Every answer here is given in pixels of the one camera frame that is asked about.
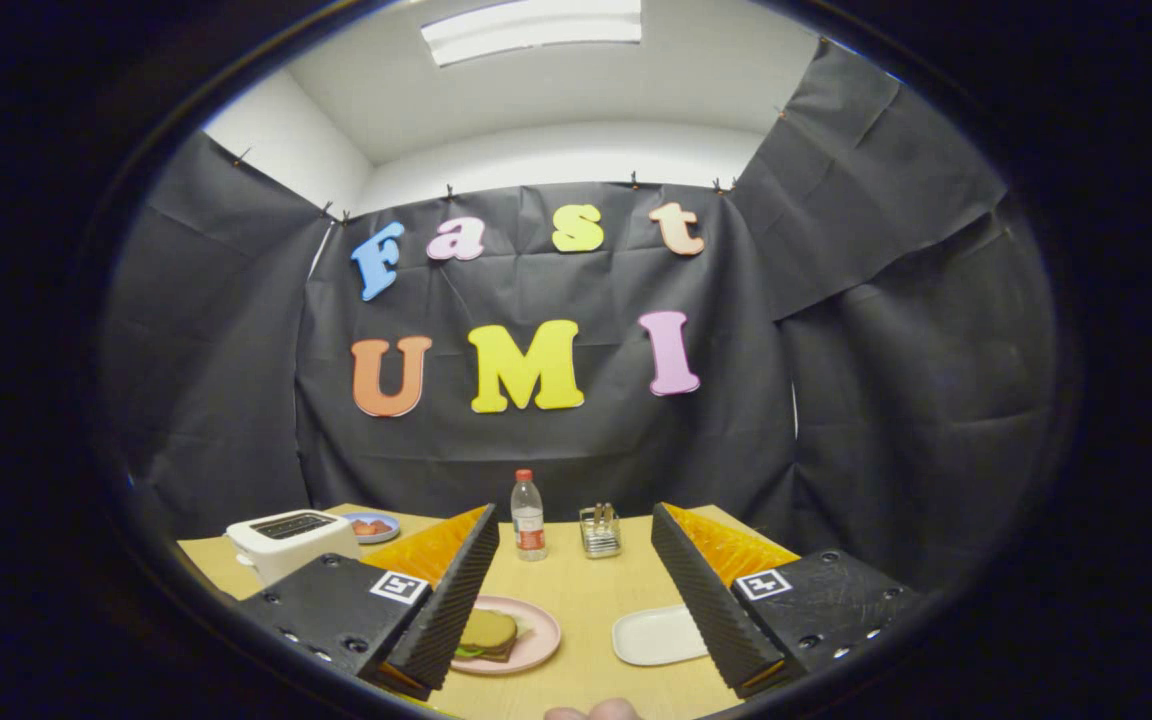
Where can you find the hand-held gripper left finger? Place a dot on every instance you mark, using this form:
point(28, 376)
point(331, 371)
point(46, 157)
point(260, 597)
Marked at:
point(456, 595)

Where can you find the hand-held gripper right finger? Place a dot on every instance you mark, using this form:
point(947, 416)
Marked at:
point(701, 600)

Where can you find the brown bread slice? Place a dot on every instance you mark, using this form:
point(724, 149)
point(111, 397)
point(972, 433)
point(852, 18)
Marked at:
point(488, 630)

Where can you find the white rectangular plate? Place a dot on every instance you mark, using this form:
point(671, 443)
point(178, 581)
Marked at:
point(656, 637)

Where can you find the blue round plate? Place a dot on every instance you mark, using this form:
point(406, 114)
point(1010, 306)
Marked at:
point(391, 535)

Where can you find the pink round plate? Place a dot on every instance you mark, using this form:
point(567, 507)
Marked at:
point(539, 635)

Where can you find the clear water bottle red cap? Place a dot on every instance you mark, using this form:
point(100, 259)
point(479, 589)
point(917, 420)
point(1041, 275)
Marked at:
point(528, 520)

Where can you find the sliced red tomato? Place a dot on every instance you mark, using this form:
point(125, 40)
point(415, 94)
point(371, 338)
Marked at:
point(372, 527)

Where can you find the white toaster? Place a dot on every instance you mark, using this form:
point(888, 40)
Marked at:
point(281, 555)

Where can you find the black backdrop cloth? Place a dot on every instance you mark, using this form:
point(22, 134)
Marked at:
point(556, 440)

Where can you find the ceiling light panel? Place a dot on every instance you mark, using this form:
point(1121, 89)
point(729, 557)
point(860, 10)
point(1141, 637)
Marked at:
point(531, 25)

